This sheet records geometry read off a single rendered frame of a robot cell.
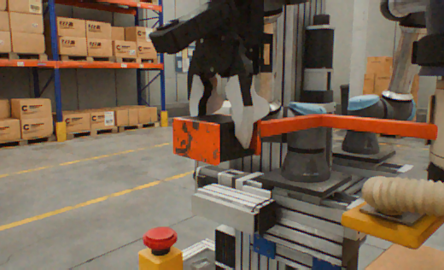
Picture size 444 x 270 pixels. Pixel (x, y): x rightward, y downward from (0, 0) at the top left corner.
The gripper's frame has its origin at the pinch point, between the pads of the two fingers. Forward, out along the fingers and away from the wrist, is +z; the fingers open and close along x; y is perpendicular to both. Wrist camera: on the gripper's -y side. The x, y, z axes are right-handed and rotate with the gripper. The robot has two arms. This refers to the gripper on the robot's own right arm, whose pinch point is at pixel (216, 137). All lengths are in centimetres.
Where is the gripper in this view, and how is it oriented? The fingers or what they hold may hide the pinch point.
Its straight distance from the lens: 47.2
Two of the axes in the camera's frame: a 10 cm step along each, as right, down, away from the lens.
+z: 0.0, 9.9, 1.6
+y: 7.3, -1.1, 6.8
